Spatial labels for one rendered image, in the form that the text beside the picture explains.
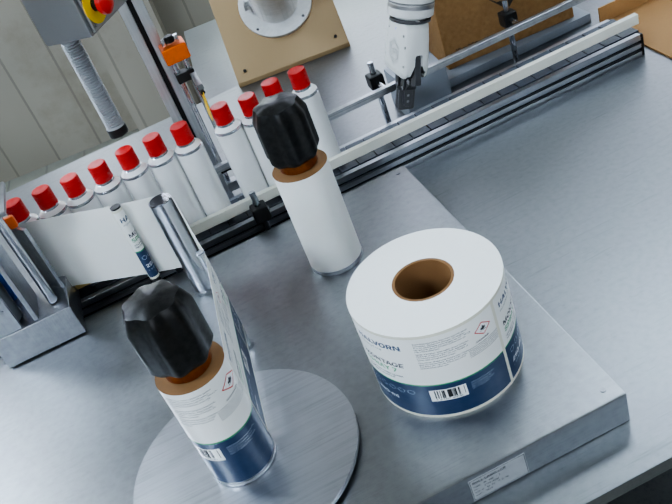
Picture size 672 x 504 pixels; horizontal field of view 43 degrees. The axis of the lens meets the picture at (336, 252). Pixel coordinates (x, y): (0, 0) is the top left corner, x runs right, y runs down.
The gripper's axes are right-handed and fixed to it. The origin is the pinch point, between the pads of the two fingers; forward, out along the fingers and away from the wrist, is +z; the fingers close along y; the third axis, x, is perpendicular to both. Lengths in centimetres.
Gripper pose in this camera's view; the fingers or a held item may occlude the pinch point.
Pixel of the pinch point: (404, 97)
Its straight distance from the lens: 163.9
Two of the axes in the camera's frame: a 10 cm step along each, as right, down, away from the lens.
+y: 3.3, 4.9, -8.1
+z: -0.2, 8.6, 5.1
